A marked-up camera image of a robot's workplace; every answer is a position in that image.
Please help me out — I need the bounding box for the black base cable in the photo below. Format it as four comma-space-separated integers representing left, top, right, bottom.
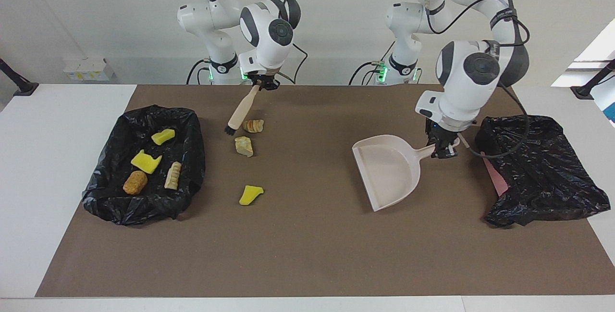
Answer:
186, 58, 212, 85
348, 40, 385, 86

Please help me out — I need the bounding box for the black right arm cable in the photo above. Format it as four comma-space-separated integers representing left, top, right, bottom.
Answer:
173, 0, 308, 84

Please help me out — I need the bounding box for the pale ridged pastry toy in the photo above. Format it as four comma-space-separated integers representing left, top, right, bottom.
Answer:
164, 162, 183, 191

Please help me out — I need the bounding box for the beige plastic dustpan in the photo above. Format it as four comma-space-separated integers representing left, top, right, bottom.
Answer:
352, 134, 461, 212

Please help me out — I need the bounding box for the white wall socket box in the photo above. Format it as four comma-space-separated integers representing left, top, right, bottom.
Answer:
63, 59, 115, 82

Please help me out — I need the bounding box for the yellow notched sponge piece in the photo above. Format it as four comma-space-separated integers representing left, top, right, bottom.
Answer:
131, 150, 162, 175

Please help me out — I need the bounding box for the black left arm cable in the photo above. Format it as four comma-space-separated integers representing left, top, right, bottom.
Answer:
425, 0, 531, 160

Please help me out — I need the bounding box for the black trash bag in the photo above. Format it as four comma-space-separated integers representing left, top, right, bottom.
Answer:
475, 115, 611, 228

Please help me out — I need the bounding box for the pink plastic bin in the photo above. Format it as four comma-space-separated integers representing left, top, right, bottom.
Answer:
480, 151, 510, 197

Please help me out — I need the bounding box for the beige brush with black bristles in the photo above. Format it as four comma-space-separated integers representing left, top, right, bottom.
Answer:
224, 85, 260, 136

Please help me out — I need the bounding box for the yellow wedge sponge piece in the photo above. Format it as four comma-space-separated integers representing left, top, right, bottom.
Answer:
239, 185, 264, 206

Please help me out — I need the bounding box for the black bag lined bin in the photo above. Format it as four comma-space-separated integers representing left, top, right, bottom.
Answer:
80, 105, 206, 226

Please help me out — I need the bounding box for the brown table mat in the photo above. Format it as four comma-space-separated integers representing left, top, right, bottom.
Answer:
35, 85, 615, 298

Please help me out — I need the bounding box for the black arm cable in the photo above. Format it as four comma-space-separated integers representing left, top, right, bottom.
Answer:
173, 0, 308, 84
425, 0, 531, 160

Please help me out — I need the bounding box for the yellow rounded sponge piece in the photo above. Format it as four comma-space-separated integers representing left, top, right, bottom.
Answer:
151, 128, 176, 146

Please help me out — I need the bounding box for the brown bread roll toy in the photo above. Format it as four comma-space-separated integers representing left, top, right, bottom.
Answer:
123, 171, 148, 196

